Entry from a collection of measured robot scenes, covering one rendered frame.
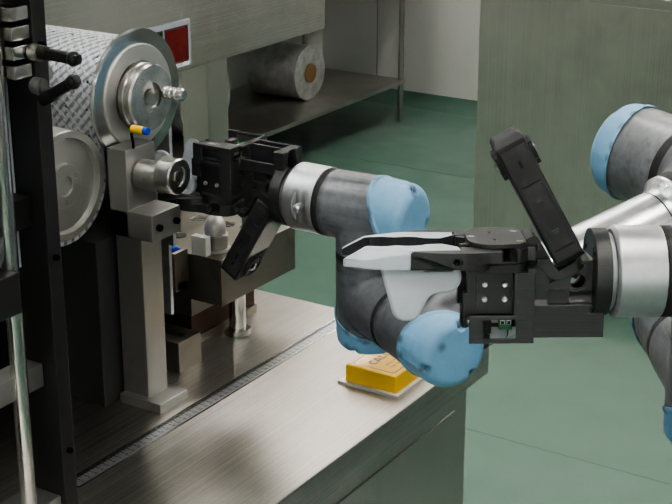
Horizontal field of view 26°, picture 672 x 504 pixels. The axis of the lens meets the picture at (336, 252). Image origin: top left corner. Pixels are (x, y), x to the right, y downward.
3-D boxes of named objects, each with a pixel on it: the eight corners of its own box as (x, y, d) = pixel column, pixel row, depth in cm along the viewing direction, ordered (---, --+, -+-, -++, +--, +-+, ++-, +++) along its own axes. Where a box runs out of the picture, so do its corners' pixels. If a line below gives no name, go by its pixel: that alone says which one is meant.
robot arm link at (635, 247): (671, 234, 114) (647, 215, 122) (612, 235, 114) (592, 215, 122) (666, 327, 116) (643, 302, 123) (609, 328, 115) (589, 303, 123)
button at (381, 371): (395, 395, 170) (395, 376, 169) (344, 382, 173) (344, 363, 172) (424, 374, 175) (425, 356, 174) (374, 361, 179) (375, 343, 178)
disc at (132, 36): (97, 175, 158) (89, 40, 153) (93, 174, 158) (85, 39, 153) (181, 144, 169) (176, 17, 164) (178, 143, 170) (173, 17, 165)
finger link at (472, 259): (414, 275, 112) (524, 270, 114) (415, 255, 112) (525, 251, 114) (401, 262, 117) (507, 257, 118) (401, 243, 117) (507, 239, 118)
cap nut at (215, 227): (218, 256, 176) (217, 221, 175) (194, 250, 178) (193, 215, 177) (236, 247, 179) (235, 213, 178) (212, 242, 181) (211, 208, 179)
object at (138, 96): (126, 74, 156) (169, 55, 161) (111, 72, 157) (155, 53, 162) (134, 140, 159) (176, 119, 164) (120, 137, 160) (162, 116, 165)
